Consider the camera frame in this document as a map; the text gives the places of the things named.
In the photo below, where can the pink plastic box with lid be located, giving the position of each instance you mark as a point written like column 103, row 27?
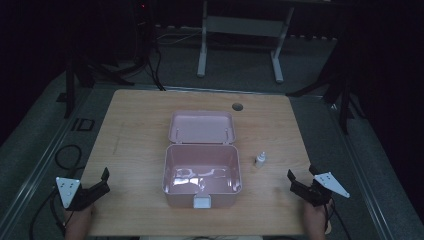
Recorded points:
column 202, row 160

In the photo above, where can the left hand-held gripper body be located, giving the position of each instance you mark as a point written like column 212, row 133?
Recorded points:
column 71, row 195

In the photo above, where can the small white dropper bottle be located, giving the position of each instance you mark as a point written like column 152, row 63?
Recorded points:
column 260, row 160

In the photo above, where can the person's right hand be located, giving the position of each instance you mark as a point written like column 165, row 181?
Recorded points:
column 315, row 221

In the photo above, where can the black metal stand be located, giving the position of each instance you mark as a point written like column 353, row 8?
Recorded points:
column 336, row 83
column 85, row 71

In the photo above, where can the black rectangular floor frame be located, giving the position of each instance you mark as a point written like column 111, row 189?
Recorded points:
column 83, row 124

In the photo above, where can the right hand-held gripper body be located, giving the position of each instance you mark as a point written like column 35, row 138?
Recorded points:
column 321, row 190

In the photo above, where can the white metal desk frame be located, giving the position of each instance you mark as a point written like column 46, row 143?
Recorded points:
column 245, row 26

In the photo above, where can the person's left hand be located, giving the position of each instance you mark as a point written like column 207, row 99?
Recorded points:
column 79, row 223

